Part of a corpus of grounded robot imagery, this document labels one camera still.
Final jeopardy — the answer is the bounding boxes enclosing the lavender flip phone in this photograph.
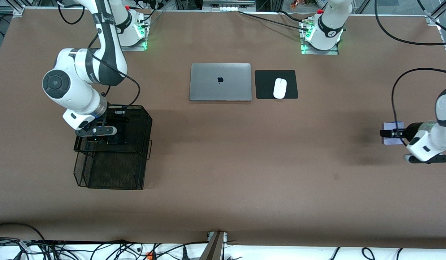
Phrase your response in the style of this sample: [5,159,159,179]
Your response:
[382,122,404,146]

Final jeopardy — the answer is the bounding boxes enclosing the long black smartphone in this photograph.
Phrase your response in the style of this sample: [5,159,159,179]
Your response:
[114,121,132,146]

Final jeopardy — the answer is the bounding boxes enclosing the black mesh two-tier tray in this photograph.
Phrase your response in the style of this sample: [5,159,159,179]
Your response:
[73,104,153,191]

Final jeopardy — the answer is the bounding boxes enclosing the silver closed laptop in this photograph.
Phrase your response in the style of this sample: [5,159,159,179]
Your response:
[189,63,252,101]

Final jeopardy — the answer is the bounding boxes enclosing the white computer mouse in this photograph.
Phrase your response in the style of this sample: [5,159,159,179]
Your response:
[273,78,287,99]

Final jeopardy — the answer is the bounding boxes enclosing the black mouse pad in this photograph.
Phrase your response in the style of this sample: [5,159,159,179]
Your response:
[255,70,299,100]

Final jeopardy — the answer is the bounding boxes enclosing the white power strip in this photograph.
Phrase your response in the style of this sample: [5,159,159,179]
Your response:
[202,0,256,12]

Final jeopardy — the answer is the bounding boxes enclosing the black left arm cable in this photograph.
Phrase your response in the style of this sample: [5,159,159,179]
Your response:
[374,0,446,139]

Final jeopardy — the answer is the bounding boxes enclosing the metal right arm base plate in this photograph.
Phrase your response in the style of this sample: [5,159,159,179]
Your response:
[120,16,148,51]

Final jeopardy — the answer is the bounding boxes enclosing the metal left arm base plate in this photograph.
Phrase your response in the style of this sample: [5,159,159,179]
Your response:
[300,18,339,55]

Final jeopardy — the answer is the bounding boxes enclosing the black arched floor cable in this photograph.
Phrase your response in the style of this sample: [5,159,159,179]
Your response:
[0,222,46,242]

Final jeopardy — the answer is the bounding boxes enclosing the black table cable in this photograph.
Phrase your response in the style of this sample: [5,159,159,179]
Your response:
[277,10,305,22]
[238,11,310,31]

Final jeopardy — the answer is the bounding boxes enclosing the metal camera post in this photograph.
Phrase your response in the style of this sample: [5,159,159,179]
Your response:
[199,231,228,260]

